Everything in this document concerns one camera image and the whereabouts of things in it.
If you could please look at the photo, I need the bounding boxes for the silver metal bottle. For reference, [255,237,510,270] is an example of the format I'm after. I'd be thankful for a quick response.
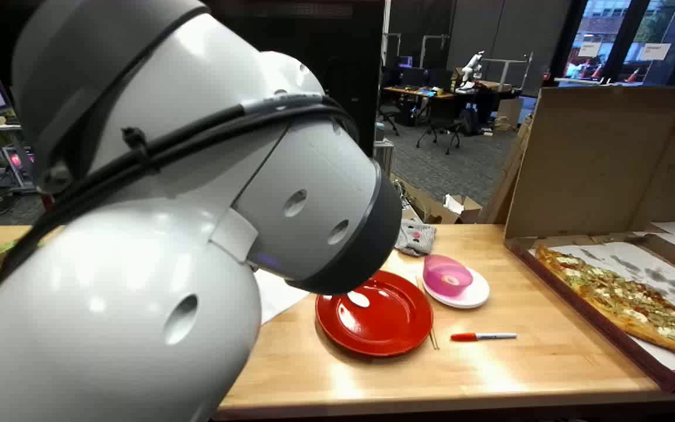
[373,139,396,181]

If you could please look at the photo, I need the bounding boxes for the gray cloth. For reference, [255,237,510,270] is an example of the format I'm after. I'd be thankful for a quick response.
[393,214,439,258]

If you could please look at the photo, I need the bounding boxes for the white paper sheet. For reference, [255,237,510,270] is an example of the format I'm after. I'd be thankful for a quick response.
[253,267,312,325]

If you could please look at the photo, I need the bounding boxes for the small open cardboard box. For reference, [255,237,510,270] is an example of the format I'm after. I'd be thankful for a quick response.
[398,178,485,227]

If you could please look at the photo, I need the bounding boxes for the red plate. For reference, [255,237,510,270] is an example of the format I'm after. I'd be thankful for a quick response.
[313,270,435,360]

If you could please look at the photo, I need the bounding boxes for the pink plastic bowl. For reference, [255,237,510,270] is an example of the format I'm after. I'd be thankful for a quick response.
[422,254,476,299]

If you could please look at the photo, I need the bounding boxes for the black office chair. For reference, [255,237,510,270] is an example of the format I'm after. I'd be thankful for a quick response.
[414,91,473,154]

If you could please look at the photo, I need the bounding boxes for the background office desk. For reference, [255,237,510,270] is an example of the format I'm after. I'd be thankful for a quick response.
[382,79,527,127]

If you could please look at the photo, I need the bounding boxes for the red marker pen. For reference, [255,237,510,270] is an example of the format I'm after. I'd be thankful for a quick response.
[449,331,519,345]

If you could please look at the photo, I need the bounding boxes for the pizza slab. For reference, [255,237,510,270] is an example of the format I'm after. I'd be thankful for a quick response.
[537,247,675,366]

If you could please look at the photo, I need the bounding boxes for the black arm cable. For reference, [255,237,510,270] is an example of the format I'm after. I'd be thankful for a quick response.
[0,91,362,288]

